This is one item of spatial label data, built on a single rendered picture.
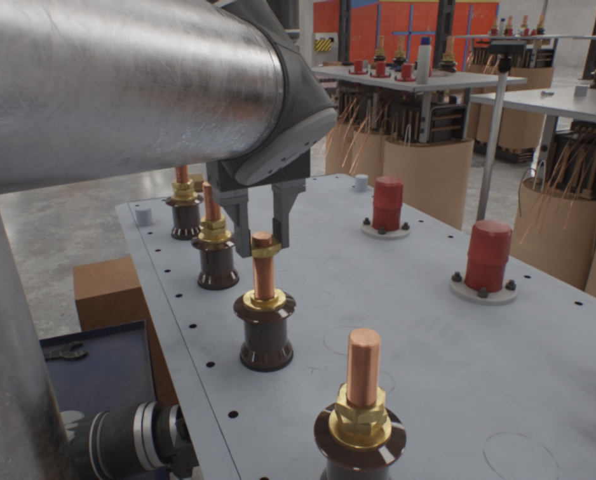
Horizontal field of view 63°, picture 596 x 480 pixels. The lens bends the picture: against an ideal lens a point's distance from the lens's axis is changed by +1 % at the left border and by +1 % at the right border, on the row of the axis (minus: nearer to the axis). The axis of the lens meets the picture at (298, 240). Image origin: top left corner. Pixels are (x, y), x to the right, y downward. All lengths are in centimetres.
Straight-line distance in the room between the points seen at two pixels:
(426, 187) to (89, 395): 236
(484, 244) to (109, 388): 112
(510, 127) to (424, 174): 451
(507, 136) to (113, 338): 662
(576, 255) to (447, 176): 113
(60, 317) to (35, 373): 312
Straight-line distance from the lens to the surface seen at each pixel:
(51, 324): 372
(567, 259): 247
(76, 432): 90
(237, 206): 64
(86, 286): 205
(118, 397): 153
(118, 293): 197
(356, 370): 47
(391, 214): 119
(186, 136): 25
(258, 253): 66
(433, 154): 318
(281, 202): 66
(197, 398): 72
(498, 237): 93
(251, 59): 31
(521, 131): 761
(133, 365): 163
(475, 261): 95
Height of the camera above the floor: 183
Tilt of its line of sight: 24 degrees down
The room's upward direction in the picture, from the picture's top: straight up
